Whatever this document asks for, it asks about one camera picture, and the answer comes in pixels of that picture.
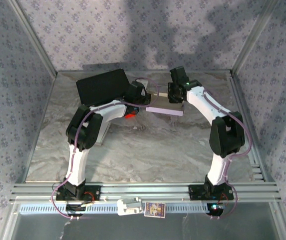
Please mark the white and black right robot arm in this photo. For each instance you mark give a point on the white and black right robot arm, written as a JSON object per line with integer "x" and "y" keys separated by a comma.
{"x": 202, "y": 100}

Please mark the aluminium frame post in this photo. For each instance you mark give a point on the aluminium frame post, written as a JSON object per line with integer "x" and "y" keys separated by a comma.
{"x": 34, "y": 40}
{"x": 253, "y": 37}

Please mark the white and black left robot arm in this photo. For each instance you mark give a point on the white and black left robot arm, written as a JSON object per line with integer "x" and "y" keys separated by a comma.
{"x": 76, "y": 165}

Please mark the white cardboard paper box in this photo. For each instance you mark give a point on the white cardboard paper box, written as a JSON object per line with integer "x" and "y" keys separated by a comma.
{"x": 105, "y": 135}

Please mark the lavender cardboard paper box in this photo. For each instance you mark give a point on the lavender cardboard paper box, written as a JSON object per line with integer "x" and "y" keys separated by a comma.
{"x": 165, "y": 111}

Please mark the white plastic bracket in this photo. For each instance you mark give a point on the white plastic bracket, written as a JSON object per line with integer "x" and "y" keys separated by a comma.
{"x": 122, "y": 207}

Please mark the aluminium front rail beam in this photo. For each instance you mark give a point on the aluminium front rail beam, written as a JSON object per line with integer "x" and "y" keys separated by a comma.
{"x": 145, "y": 191}

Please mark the black controller board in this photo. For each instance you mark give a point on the black controller board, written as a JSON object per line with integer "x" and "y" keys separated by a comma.
{"x": 74, "y": 208}
{"x": 215, "y": 211}

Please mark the colourful picture card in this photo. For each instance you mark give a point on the colourful picture card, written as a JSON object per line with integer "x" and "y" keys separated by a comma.
{"x": 154, "y": 210}

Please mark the red block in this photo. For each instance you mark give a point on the red block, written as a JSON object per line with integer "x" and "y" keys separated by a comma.
{"x": 130, "y": 116}

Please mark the aluminium frame side rail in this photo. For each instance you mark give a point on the aluminium frame side rail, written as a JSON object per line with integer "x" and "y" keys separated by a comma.
{"x": 38, "y": 125}
{"x": 251, "y": 125}

